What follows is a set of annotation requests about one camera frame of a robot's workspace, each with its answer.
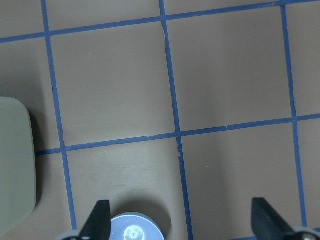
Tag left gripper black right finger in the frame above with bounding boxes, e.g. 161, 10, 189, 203
251, 197, 296, 240

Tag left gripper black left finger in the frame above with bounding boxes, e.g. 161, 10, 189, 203
77, 200, 111, 240

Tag light blue round cup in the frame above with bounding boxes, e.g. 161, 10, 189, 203
109, 212, 165, 240

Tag grey-green rounded tray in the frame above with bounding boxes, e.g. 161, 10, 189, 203
0, 97, 37, 236

